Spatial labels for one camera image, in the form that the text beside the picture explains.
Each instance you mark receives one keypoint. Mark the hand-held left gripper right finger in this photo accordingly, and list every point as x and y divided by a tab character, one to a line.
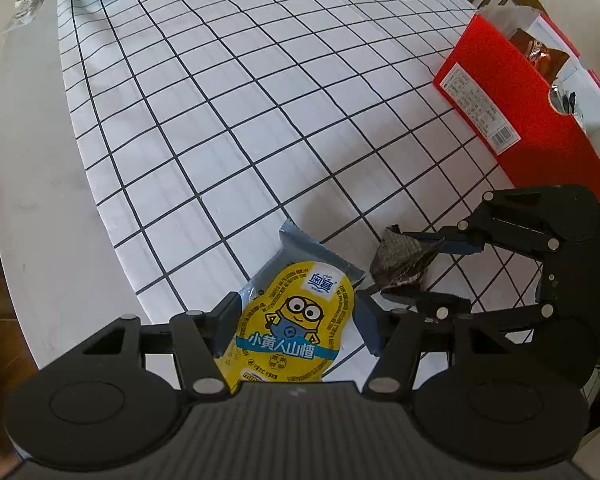
367	321

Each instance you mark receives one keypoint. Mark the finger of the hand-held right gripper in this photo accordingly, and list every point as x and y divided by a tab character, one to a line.
445	307
510	232

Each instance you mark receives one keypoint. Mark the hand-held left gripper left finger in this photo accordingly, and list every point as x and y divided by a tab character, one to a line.
227	321

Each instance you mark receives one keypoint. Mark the yellow snack packet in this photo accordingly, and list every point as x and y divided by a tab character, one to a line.
290	330

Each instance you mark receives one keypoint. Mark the dark foil snack packet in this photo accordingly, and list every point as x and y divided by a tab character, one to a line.
397	265

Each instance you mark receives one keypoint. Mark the blue-grey snack packet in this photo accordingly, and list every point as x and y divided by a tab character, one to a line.
302	250

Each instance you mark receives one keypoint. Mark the red cardboard box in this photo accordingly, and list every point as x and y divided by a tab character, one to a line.
520	110

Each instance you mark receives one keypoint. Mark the white and blue snack packet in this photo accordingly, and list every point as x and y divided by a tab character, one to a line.
569	87

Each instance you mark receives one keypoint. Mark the copper foil snack packet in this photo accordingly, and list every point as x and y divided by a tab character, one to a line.
537	52

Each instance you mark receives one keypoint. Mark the checked white tablecloth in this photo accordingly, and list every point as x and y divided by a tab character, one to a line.
260	110

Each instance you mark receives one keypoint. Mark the clear plastic wrapper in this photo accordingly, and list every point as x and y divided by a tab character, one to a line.
30	2

